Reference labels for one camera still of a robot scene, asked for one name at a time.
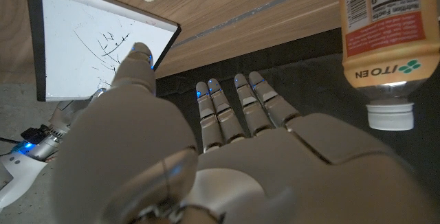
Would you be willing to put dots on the small whiteboard with dark frame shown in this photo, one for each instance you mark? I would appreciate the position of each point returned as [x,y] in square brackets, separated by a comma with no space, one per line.
[79,28]

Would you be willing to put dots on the orange tea bottle white cap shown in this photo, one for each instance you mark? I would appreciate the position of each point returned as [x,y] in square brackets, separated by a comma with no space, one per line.
[385,45]

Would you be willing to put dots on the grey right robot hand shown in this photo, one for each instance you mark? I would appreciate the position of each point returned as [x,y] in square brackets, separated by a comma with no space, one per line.
[51,138]

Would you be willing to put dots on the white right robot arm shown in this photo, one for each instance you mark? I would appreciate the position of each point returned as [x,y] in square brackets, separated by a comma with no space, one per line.
[17,179]

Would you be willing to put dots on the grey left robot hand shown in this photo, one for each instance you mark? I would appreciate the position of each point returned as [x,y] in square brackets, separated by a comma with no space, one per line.
[275,182]

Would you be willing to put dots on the black backdrop curtain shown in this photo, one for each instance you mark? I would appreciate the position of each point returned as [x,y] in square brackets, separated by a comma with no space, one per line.
[309,73]

